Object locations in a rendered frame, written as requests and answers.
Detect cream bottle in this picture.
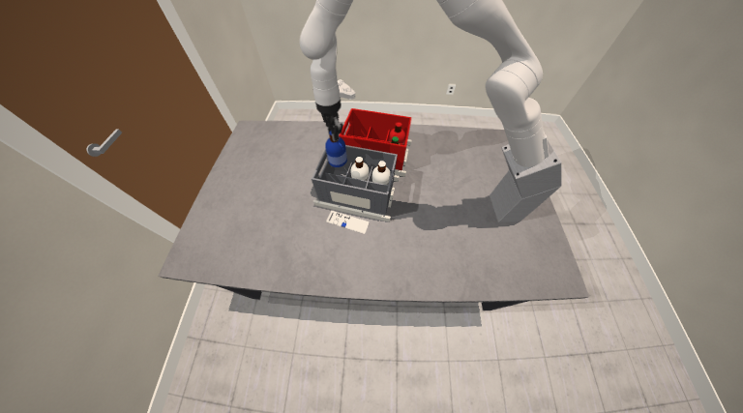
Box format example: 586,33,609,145
350,157,370,181
371,162,391,185

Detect grey divided crate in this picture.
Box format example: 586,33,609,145
312,145,395,216

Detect blue bottle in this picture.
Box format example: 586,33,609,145
325,131,347,167

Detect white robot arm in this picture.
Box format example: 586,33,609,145
300,0,549,167

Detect white paper pick list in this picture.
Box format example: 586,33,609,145
327,211,369,234

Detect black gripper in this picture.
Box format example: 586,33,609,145
315,99,343,141

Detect red crate with dividers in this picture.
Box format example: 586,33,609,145
339,108,409,170

